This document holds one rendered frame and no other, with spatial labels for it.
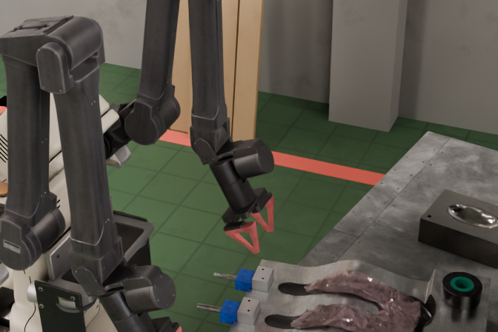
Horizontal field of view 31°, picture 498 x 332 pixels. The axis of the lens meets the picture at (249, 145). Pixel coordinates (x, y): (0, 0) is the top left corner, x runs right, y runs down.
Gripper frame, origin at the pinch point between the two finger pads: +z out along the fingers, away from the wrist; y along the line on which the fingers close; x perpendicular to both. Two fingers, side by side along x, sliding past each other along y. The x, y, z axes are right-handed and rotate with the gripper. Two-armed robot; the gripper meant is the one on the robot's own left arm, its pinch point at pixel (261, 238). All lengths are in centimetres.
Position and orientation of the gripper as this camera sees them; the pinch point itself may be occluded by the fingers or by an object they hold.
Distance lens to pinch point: 185.7
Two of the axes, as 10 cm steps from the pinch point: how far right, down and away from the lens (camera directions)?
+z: 4.3, 8.5, 3.0
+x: -8.2, 2.2, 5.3
